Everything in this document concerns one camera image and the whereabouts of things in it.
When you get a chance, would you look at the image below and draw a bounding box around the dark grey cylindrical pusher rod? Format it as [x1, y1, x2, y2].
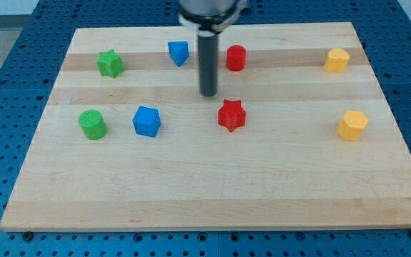
[198, 31, 218, 97]

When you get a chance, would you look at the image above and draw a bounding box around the red star block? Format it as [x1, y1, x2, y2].
[218, 99, 247, 133]

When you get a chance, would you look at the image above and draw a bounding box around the green star block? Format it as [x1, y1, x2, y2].
[96, 49, 125, 79]

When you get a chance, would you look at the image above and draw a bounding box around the yellow hexagon block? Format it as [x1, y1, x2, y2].
[337, 110, 368, 141]

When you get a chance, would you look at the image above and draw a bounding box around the blue triangle block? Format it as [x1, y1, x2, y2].
[168, 41, 189, 67]

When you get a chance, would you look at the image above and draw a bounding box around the red cylinder block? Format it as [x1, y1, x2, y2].
[226, 45, 246, 71]

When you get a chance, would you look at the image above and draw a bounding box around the blue cube block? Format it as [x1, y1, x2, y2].
[132, 106, 161, 138]

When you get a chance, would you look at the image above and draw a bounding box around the yellow heart block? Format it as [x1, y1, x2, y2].
[323, 48, 350, 73]

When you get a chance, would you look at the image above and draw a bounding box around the light wooden board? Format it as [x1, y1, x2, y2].
[0, 22, 411, 232]

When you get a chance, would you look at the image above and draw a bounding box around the green cylinder block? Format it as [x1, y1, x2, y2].
[78, 109, 107, 140]

